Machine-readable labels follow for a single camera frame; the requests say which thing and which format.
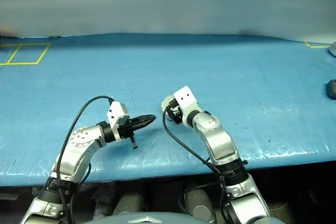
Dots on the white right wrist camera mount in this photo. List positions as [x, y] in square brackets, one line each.
[186, 100]

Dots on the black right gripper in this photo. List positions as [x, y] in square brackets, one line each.
[178, 115]

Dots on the light grey object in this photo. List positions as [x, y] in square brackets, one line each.
[333, 48]

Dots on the small grey round object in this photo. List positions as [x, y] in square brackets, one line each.
[165, 105]

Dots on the blue plastic table cover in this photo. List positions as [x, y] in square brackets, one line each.
[236, 90]

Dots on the blue-grey robot torso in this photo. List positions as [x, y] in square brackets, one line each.
[147, 218]

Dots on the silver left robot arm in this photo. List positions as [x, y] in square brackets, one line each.
[78, 140]

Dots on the grey rounded cylinder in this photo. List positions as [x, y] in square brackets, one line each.
[129, 204]
[199, 204]

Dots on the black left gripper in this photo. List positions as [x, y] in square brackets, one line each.
[128, 129]

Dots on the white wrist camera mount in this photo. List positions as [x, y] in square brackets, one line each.
[116, 113]
[186, 100]

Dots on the dark grey rounded object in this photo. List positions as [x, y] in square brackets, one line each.
[332, 89]

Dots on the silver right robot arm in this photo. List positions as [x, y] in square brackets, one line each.
[223, 142]

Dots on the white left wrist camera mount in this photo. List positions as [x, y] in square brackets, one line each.
[116, 113]

